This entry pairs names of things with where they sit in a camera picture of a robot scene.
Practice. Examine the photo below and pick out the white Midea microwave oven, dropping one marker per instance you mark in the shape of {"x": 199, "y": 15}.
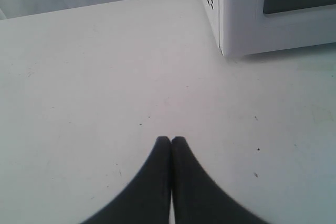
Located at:
{"x": 262, "y": 14}

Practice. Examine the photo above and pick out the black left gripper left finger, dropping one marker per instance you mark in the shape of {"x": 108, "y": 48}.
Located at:
{"x": 147, "y": 197}

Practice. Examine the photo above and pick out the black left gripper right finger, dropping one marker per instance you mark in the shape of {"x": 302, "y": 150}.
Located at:
{"x": 196, "y": 197}

